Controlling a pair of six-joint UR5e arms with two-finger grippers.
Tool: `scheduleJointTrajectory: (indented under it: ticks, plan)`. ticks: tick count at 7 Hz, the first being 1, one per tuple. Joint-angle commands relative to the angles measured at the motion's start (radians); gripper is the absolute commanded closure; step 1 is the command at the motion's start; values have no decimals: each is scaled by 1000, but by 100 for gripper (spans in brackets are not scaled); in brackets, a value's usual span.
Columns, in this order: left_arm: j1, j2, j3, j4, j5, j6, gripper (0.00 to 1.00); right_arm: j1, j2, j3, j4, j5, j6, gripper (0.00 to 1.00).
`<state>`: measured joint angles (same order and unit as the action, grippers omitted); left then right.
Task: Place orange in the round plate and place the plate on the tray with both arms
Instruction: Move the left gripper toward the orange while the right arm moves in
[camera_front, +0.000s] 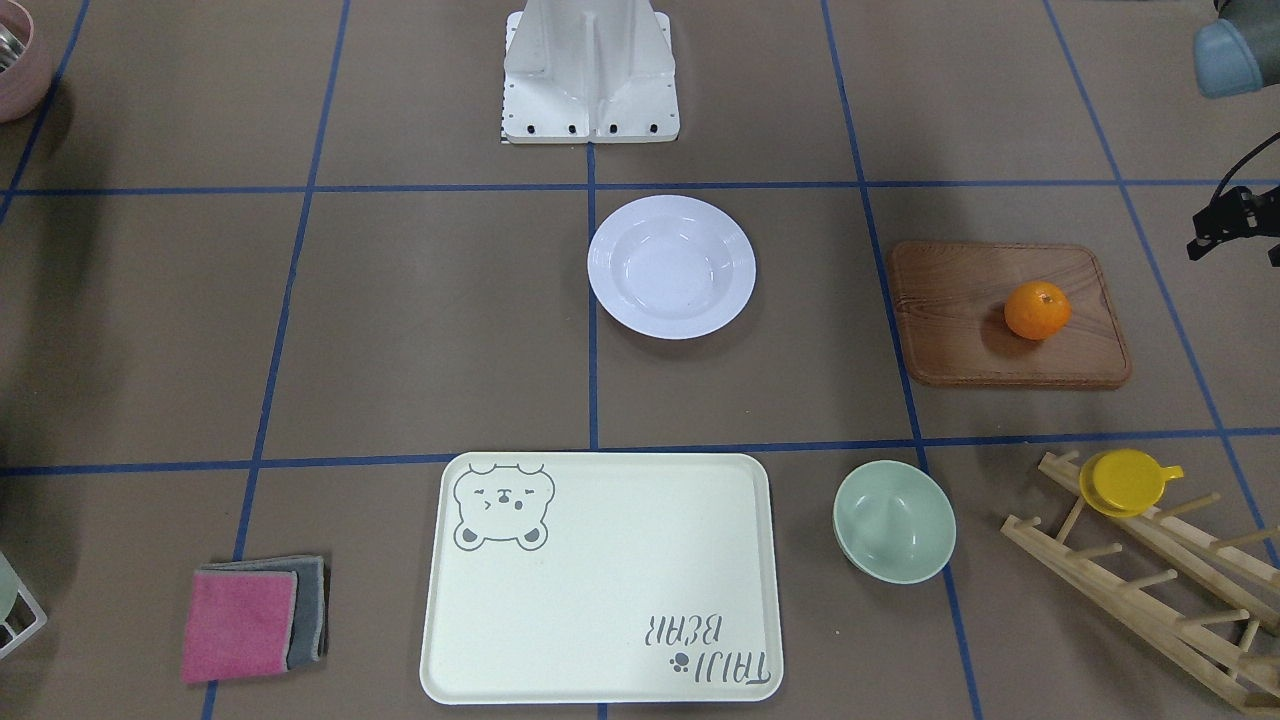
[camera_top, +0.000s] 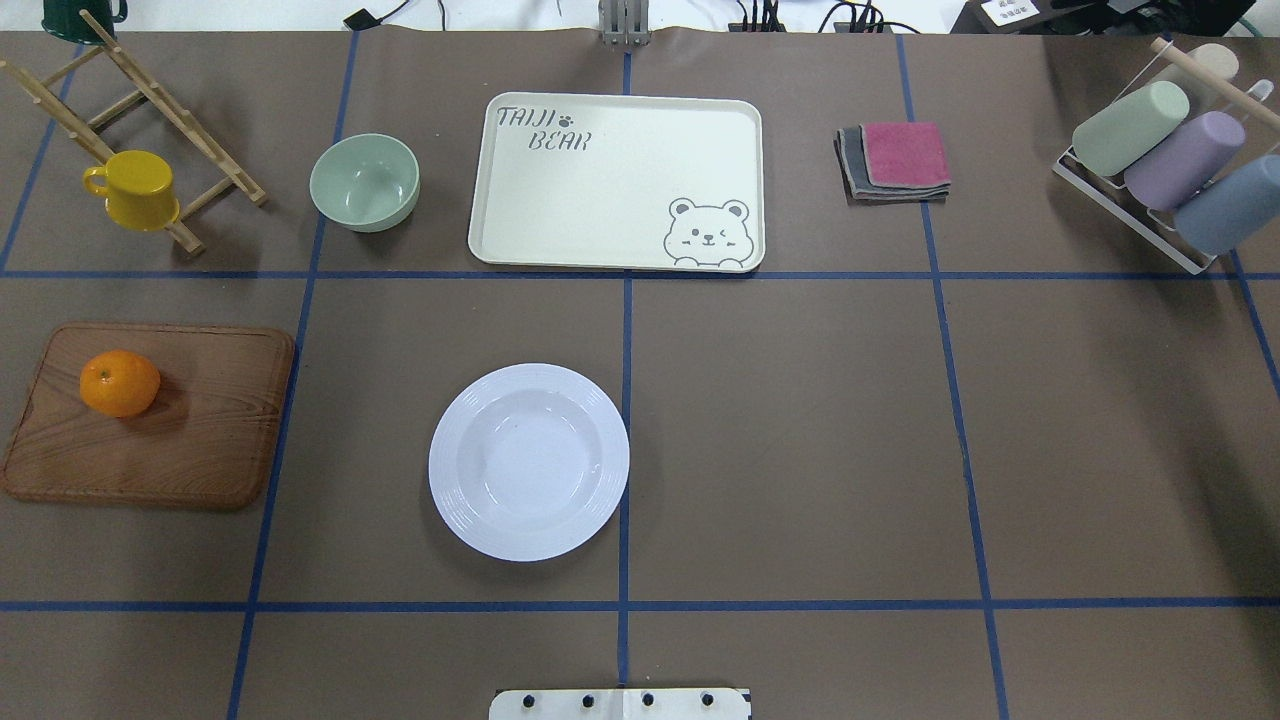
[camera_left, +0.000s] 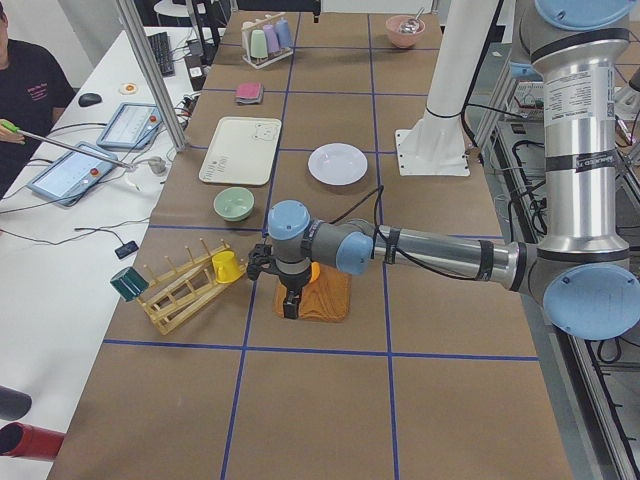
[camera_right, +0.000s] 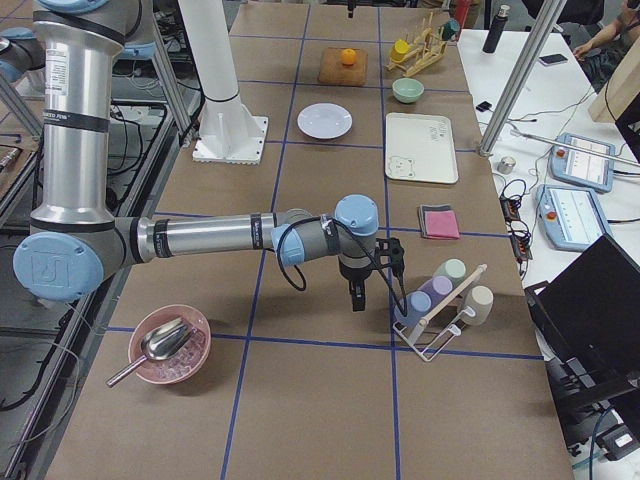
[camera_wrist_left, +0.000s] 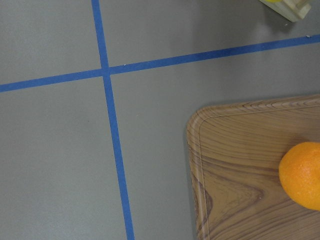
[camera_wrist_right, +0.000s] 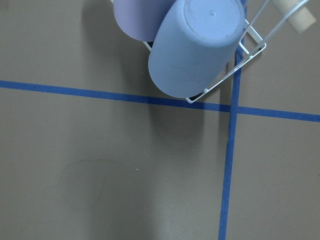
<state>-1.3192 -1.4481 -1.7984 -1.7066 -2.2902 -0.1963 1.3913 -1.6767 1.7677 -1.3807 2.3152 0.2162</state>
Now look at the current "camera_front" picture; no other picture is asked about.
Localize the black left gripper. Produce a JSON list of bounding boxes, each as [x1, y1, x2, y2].
[[1187, 186, 1279, 263]]

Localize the orange fruit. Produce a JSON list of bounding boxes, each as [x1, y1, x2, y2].
[[1004, 281, 1073, 341]]

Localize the white round plate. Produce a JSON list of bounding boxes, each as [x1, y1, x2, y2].
[[586, 193, 756, 340]]

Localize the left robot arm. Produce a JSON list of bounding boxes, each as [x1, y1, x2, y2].
[[1187, 1, 1279, 261]]

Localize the cream bear print tray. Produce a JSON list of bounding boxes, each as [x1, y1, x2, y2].
[[419, 452, 785, 705]]

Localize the yellow cup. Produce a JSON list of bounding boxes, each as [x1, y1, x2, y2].
[[1076, 448, 1185, 518]]

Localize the wooden cutting board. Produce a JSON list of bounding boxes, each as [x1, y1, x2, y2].
[[886, 241, 1133, 389]]

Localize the wooden dish rack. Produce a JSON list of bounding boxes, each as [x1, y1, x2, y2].
[[1000, 452, 1279, 719]]

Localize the mint green bowl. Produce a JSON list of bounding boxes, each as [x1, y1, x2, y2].
[[832, 459, 957, 585]]

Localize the grey cloth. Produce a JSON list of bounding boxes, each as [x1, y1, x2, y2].
[[198, 555, 326, 671]]

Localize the pink cloth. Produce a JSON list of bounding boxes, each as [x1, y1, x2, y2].
[[180, 569, 298, 684]]

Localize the pink bowl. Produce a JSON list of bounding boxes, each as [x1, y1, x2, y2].
[[1, 1, 55, 124]]

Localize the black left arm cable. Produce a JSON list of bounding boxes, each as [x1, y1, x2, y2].
[[1211, 129, 1280, 206]]

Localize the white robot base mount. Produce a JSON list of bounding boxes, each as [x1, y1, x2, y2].
[[500, 1, 681, 145]]

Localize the white wire rack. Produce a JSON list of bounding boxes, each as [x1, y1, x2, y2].
[[1, 553, 49, 659]]

